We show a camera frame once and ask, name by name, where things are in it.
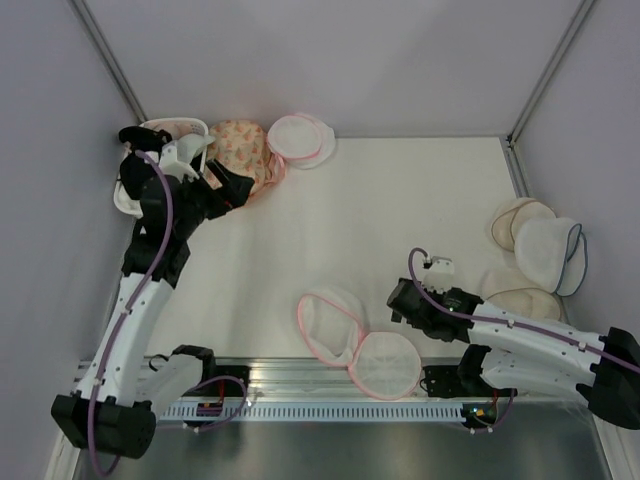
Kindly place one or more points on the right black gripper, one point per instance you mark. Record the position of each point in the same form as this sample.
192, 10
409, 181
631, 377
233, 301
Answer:
395, 316

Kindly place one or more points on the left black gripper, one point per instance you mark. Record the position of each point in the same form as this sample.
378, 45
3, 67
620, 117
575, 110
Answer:
236, 185

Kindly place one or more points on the round mesh bag pink trim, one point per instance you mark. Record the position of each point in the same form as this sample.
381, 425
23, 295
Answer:
334, 326

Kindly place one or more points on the black lace bra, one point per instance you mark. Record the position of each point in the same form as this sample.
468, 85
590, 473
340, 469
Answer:
133, 170

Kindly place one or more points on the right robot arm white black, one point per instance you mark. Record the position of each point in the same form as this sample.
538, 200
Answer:
507, 351

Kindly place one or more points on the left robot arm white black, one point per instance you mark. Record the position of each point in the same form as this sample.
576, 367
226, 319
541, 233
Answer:
111, 410

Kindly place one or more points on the floral peach laundry bag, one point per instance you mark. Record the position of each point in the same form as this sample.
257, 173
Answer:
241, 146

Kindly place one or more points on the mint green bra in basket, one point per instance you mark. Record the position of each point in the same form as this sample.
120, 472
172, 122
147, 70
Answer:
191, 148

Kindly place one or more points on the white round bag pink trim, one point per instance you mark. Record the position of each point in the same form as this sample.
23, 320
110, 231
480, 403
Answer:
301, 140

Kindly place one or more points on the pale pink bra in basket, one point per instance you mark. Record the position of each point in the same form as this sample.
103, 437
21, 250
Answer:
177, 127

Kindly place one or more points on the white plastic laundry basket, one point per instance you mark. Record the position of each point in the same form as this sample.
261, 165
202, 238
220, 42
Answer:
177, 144

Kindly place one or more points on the white bra in basket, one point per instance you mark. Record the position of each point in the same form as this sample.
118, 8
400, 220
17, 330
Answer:
124, 203

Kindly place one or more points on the white bag blue trim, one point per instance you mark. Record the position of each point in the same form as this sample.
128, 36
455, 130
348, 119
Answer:
553, 254

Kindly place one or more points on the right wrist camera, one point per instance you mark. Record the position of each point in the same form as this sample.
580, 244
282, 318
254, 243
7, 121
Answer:
439, 274

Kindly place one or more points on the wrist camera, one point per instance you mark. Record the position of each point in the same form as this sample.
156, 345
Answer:
439, 274
170, 165

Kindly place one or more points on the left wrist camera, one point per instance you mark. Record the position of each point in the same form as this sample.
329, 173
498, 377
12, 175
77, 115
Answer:
170, 165

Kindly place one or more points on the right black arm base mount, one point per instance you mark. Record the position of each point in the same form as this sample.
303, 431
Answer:
459, 381

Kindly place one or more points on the aluminium mounting rail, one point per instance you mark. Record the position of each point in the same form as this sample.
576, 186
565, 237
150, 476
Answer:
307, 379

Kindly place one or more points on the right aluminium frame post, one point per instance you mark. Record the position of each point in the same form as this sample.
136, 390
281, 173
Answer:
569, 35

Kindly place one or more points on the aluminium frame post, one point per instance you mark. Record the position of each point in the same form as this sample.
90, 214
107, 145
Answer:
101, 45
569, 35

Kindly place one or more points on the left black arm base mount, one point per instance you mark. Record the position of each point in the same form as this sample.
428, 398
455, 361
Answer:
211, 383

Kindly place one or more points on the left aluminium frame post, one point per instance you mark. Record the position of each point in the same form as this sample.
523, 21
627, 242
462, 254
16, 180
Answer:
101, 45

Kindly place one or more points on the white slotted cable duct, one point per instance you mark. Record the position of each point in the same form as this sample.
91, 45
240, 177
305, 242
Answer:
193, 411

